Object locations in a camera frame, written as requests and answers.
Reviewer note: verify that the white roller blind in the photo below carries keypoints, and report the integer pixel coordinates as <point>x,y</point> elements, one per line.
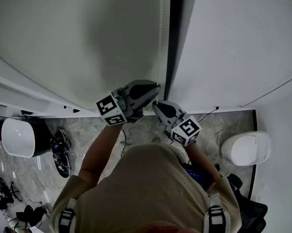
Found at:
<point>63,33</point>

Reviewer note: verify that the small black tripod device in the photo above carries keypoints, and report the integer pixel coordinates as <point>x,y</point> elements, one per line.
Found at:
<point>26,111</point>

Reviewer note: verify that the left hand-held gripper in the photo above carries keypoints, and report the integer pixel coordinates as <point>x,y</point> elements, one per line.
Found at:
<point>107,105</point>

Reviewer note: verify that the white rounded bin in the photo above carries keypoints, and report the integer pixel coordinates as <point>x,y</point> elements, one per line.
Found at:
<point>247,149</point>

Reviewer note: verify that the black wheeled stand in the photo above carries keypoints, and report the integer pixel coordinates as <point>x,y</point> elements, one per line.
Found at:
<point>7,193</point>

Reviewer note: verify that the person's left forearm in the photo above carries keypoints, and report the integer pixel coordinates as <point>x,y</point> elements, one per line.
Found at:
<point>97,152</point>

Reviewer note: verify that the person's beige shirt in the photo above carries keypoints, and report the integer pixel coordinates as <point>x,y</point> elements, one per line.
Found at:
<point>148,190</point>

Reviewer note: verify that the small black angular device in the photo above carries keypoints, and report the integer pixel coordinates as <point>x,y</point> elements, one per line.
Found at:
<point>75,111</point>

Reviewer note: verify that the black mesh office chair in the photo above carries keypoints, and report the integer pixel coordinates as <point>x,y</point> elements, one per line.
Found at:
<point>252,215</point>

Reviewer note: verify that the person's right forearm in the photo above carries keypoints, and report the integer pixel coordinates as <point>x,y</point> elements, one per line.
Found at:
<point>198,159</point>

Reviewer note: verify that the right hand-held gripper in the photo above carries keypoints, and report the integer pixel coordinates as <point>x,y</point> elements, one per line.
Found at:
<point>187,130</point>

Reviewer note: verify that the blue screen handheld device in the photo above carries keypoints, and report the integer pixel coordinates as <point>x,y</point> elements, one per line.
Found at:
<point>195,175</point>

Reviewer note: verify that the black floor equipment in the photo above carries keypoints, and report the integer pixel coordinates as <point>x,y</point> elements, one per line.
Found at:
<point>31,215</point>

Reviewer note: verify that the black window frame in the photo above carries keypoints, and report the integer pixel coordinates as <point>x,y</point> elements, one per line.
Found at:
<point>175,45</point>

